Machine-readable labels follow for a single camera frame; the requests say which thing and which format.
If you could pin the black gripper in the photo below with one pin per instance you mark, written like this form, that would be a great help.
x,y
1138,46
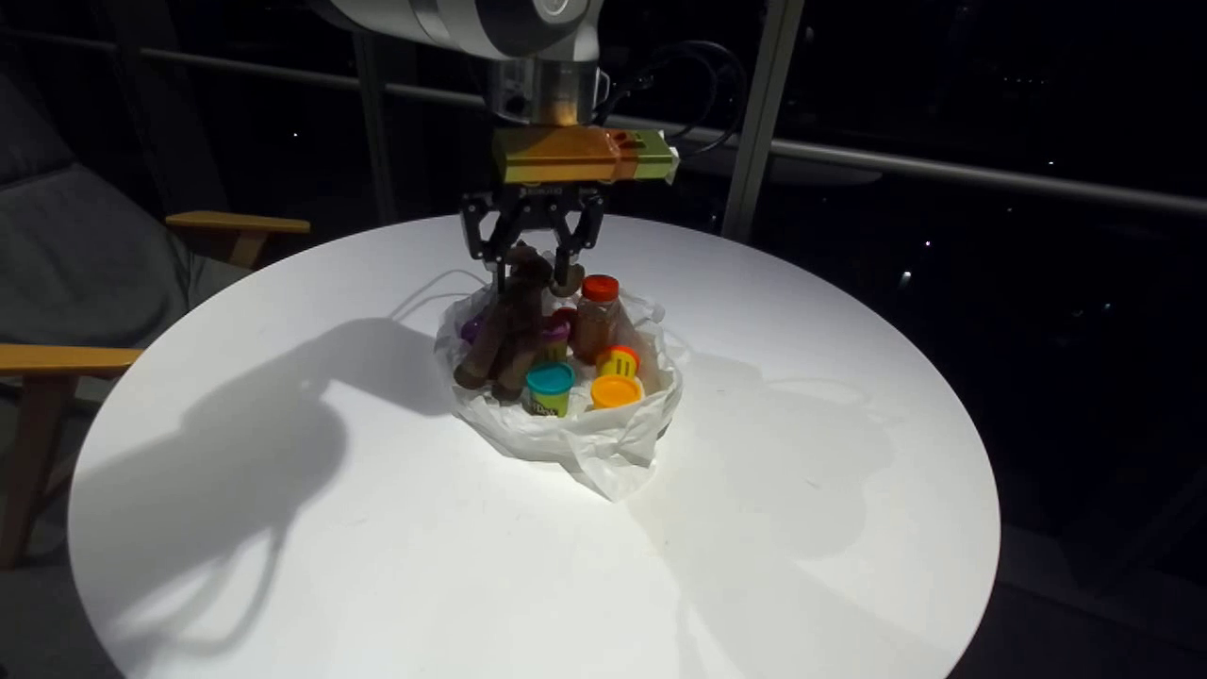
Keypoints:
x,y
498,217

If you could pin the brown plush moose toy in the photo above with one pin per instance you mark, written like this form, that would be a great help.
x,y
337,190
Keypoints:
x,y
511,324

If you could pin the spice jar orange lid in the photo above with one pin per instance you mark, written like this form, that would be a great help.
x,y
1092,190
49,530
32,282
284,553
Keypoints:
x,y
601,322

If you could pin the teal lid dough tub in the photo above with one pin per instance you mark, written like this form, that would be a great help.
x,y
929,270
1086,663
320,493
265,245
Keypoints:
x,y
549,388

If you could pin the orange lid dough tub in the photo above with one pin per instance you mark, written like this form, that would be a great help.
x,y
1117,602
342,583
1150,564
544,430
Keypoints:
x,y
615,388

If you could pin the purple plastic jar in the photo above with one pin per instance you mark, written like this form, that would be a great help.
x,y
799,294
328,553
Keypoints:
x,y
467,329

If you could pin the yellow tub orange lid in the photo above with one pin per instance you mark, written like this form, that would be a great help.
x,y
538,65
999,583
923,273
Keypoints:
x,y
621,363

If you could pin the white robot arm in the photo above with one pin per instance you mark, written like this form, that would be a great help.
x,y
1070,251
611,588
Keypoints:
x,y
539,83

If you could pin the white plastic bag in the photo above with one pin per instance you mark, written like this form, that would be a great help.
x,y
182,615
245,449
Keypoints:
x,y
606,449

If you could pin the metal window railing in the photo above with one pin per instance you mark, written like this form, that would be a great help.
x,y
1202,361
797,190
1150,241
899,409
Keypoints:
x,y
881,156

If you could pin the wooden armchair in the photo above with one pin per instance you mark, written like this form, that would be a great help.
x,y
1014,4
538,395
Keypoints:
x,y
84,285

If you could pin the yellow green wrist camera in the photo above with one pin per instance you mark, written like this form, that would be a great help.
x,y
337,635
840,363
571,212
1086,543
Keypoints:
x,y
582,156

